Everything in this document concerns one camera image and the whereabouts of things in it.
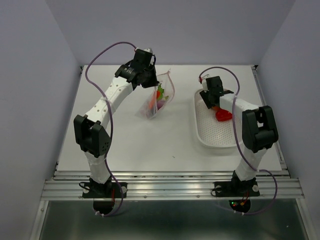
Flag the orange toy pumpkin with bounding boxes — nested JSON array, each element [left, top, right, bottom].
[[212, 106, 220, 111]]

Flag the orange toy carrot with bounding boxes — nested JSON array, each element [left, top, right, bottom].
[[148, 90, 160, 110]]

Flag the clear zip top bag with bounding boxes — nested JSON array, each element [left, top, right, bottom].
[[135, 69, 175, 120]]

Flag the green toy leaf vegetable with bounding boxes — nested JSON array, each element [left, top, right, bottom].
[[156, 84, 165, 99]]

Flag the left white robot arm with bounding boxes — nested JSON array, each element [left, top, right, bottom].
[[73, 48, 159, 197]]

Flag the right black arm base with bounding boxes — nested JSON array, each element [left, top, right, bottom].
[[210, 171, 260, 214]]

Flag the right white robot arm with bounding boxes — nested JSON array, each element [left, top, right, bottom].
[[199, 76, 279, 195]]

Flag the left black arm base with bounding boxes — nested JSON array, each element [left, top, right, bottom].
[[78, 177, 128, 218]]

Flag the red toy strawberry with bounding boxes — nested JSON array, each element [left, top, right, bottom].
[[215, 109, 233, 122]]

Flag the white perforated plastic basket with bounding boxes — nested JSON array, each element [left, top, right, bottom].
[[193, 89, 237, 149]]

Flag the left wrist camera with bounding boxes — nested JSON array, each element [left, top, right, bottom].
[[144, 47, 153, 53]]

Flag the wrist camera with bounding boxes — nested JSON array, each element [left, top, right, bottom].
[[199, 78, 208, 91], [144, 47, 153, 53]]

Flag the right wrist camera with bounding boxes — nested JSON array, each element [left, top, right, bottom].
[[199, 78, 208, 91]]

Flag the aluminium rail frame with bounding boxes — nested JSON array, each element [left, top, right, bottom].
[[29, 65, 311, 240]]

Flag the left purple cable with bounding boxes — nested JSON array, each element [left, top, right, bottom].
[[84, 41, 138, 218]]

